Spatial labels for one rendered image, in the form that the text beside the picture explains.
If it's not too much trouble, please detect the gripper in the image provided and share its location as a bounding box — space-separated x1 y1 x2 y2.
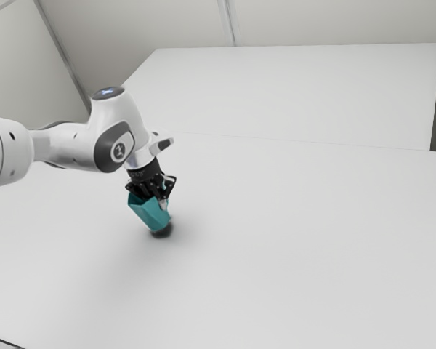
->
124 161 178 212

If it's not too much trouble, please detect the teal faceted mug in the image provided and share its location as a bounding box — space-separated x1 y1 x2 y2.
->
126 192 173 232

